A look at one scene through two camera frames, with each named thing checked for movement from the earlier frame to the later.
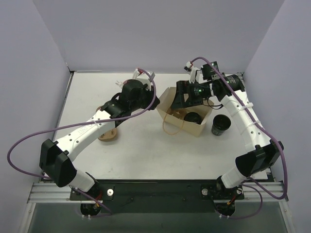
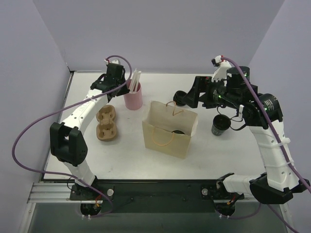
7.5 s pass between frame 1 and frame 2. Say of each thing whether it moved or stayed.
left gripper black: moved
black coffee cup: moved
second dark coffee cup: stayed
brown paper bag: moved
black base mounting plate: stayed
